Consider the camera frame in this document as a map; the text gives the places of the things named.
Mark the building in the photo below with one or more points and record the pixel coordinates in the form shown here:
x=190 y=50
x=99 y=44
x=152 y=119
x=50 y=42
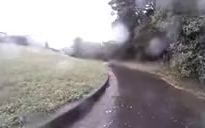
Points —
x=6 y=38

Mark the leaf-strewn grass verge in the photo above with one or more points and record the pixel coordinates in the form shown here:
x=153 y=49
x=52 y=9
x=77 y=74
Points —
x=176 y=80

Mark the wet dark asphalt road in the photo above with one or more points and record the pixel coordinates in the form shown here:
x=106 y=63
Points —
x=146 y=100

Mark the grass lawn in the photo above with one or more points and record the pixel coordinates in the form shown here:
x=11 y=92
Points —
x=33 y=83

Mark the grey stone kerb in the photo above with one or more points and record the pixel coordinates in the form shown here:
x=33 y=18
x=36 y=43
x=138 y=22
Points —
x=80 y=105

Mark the distant row of trees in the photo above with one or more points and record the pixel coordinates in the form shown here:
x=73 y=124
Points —
x=86 y=49

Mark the wood of green trees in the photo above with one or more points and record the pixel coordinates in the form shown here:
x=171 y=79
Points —
x=176 y=33

